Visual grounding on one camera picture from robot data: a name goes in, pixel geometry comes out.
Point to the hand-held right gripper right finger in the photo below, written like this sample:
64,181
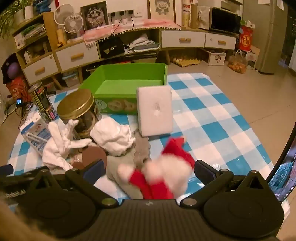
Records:
204,172

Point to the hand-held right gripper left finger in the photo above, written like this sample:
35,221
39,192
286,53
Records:
94,171

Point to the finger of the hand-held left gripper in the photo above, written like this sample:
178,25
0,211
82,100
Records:
20,179
5,169

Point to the grey sock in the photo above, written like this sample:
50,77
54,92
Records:
115,166

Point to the red white santa plush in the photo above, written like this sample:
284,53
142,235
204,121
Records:
168,166

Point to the white cloth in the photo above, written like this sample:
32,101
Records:
111,134

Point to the white plush rabbit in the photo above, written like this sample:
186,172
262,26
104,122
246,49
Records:
55,148

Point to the green storage box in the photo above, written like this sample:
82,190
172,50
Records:
129,71

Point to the person's left forearm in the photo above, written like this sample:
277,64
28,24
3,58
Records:
7,222

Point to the white blue milk carton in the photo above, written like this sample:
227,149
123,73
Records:
34,132

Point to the small phone on stand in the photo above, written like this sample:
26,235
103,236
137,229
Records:
19,102

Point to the glass jar gold lid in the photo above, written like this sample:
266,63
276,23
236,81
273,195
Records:
74,104

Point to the white foam block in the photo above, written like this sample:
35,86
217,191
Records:
155,111

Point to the black yellow tin can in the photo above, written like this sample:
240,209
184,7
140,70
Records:
42,99

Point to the red patterned bag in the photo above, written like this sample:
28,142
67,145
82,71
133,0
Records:
18,89

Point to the clear plastic bin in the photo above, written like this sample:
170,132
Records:
71,80

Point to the purple ball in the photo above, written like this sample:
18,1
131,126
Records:
14,69

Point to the white cabinet drawer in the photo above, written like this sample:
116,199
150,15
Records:
40,69
219,41
77,55
182,39

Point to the egg carton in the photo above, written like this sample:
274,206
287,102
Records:
186,61

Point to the plastic bag of oranges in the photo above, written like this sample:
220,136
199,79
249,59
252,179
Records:
237,63

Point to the white crate heart cutout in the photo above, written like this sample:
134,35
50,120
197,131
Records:
215,58

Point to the black bag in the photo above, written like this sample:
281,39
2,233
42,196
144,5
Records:
111,47

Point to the open cardboard box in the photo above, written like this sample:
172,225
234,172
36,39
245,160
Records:
253,56

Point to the pile of folded clothes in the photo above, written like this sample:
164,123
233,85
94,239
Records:
142,44

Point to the yellow cylinder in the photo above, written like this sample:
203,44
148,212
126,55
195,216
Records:
61,37

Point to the red gift box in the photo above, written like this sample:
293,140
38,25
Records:
246,39

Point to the white desk fan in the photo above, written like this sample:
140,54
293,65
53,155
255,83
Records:
73,24
61,12

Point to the long wooden cabinet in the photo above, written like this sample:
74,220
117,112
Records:
152,31

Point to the pink fringed cloth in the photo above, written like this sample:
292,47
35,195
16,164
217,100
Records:
138,25

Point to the silver refrigerator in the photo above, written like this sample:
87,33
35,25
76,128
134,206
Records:
270,34

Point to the white microwave oven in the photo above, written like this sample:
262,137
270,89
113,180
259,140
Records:
225,20

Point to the beige box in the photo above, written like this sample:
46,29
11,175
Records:
203,17

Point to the framed cat picture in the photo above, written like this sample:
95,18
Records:
94,16

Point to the potted green plant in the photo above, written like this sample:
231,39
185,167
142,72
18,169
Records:
18,14

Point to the white tube red label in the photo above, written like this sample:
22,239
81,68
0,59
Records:
186,14

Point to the framed cartoon picture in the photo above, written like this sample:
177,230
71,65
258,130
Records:
161,9

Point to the white appliance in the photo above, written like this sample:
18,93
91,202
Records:
231,5

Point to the white wall power strip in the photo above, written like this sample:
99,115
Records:
121,14

